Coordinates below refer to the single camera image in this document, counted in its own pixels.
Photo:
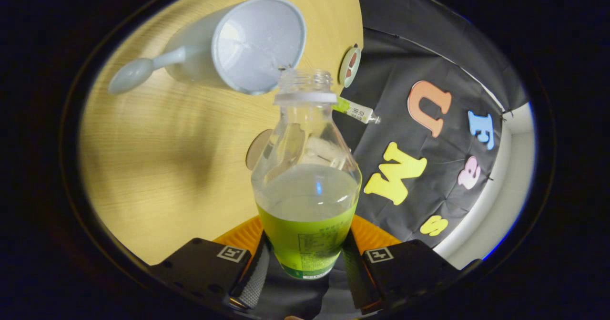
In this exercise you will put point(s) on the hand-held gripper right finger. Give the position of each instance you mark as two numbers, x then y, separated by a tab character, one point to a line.
357	277

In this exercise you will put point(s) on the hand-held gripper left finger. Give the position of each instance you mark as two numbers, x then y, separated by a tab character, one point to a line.
252	279

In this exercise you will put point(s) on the clear juice bottle green label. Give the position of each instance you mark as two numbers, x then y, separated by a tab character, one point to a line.
305	243

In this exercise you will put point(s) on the round clear coaster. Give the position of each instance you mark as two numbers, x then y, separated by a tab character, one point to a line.
255	153

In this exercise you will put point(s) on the light blue cup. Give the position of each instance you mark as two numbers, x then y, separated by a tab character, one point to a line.
257	38

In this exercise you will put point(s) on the small capped green drink bottle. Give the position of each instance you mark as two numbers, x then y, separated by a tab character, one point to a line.
355	111

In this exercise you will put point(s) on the wooden table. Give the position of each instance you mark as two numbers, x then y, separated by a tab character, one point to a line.
167	167

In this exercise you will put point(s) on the brown meat slice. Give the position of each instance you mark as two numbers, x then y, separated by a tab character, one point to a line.
350	74
353	58

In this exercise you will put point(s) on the pale green plate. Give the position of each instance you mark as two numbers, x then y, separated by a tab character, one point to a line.
342	74

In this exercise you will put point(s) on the black backdrop cloth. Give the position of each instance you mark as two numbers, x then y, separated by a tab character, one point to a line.
405	48

